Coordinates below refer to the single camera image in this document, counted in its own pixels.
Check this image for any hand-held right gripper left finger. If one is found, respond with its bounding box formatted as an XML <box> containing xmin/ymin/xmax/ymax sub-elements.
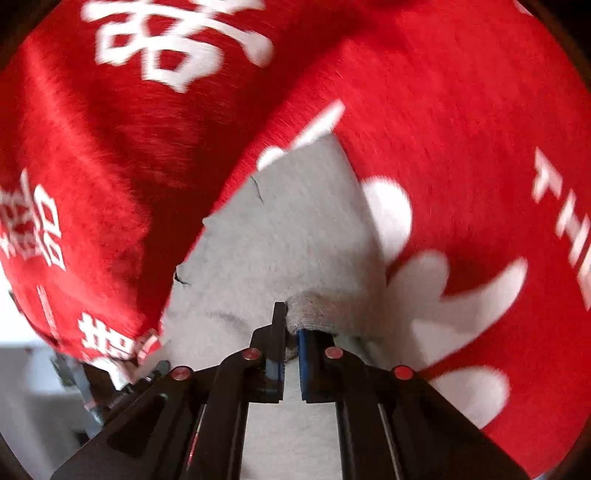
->
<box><xmin>48</xmin><ymin>302</ymin><xmax>286</xmax><ymax>480</ymax></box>

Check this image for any grey small cloth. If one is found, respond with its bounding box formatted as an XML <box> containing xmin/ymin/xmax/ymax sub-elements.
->
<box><xmin>161</xmin><ymin>134</ymin><xmax>389</xmax><ymax>480</ymax></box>

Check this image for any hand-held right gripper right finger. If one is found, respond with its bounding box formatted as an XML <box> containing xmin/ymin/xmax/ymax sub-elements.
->
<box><xmin>298</xmin><ymin>329</ymin><xmax>533</xmax><ymax>480</ymax></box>

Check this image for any red printed blanket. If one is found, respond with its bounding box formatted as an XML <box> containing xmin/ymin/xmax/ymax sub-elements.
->
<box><xmin>0</xmin><ymin>0</ymin><xmax>591</xmax><ymax>480</ymax></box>

